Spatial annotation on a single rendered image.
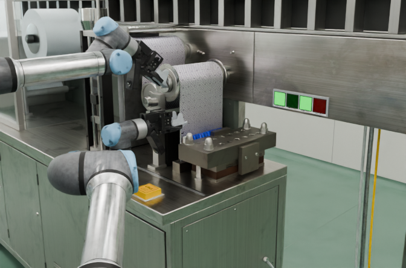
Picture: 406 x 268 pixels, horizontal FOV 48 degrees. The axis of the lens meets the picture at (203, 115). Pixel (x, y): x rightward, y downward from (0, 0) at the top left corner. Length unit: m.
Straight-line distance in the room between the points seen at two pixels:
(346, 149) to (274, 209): 2.60
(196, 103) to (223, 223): 0.48
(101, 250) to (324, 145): 3.75
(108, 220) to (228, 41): 1.14
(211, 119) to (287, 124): 2.93
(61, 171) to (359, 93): 1.00
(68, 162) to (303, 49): 0.96
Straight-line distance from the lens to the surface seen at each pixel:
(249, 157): 1.76
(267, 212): 1.89
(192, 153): 1.67
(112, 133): 1.54
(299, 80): 1.75
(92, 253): 0.98
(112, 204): 1.08
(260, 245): 1.92
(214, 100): 1.87
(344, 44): 1.64
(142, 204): 1.54
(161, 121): 1.66
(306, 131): 4.65
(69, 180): 1.20
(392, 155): 4.26
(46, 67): 1.32
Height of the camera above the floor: 1.54
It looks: 14 degrees down
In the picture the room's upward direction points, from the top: straight up
